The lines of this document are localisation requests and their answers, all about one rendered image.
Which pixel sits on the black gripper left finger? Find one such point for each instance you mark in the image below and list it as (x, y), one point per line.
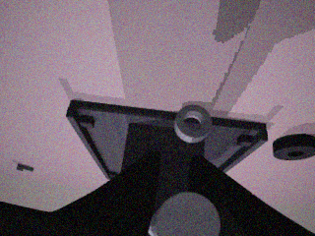
(123, 206)

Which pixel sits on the grey metal ring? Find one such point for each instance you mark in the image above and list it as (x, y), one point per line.
(190, 135)

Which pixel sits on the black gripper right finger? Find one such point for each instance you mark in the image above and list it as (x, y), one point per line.
(241, 214)

